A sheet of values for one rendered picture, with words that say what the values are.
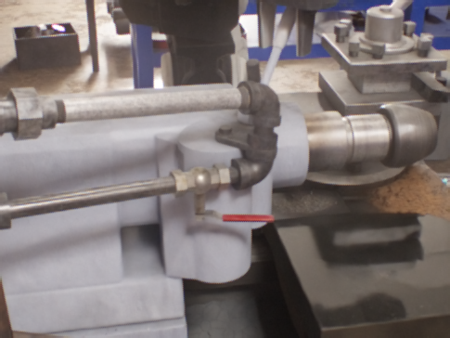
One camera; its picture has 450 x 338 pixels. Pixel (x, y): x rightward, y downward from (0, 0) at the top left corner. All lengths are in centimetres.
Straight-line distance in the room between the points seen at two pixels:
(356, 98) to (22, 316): 63
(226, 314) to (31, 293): 44
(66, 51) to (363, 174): 364
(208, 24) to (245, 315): 59
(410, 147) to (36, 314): 52
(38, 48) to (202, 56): 319
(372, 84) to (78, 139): 56
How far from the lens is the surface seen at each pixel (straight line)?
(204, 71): 151
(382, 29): 116
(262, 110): 72
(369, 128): 92
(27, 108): 60
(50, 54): 464
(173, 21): 143
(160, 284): 84
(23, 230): 83
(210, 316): 119
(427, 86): 117
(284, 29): 82
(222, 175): 72
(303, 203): 110
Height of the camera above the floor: 148
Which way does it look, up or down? 28 degrees down
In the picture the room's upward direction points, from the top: straight up
